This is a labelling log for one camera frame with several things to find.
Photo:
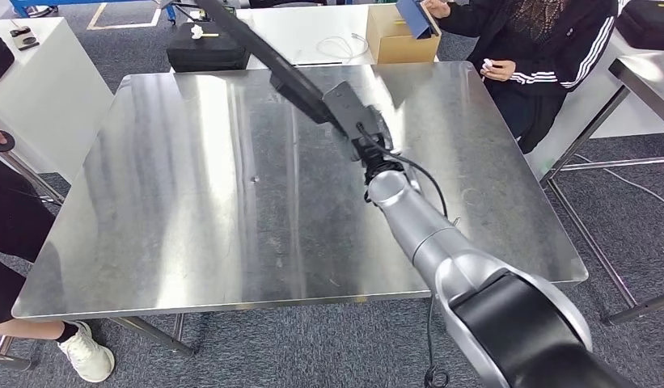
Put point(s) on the person's right hand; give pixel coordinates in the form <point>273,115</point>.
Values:
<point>437,8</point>

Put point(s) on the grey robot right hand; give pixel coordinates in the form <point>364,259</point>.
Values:
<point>380,136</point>

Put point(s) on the black round puck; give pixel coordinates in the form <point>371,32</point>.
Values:
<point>5,145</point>

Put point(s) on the small white item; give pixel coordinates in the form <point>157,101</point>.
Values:
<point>487,62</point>

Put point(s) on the blue folder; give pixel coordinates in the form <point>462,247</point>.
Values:
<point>414,18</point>

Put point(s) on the black plastic frame part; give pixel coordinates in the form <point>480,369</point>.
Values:
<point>267,56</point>

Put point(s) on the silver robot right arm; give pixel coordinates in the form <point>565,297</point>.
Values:
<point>417,225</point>

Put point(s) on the stainless steel workbench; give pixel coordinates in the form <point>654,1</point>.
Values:
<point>176,187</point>

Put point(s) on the person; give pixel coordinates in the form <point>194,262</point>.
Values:
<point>551,53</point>
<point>10,225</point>

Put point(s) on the cardboard box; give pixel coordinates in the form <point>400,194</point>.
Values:
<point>396,51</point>

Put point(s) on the small black device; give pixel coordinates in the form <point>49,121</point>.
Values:
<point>29,43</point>
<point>21,31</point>

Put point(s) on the black carrying case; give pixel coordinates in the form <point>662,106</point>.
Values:
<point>203,56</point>

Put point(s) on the white item with stick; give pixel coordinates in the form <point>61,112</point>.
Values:
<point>196,32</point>

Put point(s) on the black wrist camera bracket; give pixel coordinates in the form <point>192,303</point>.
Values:
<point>347,107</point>

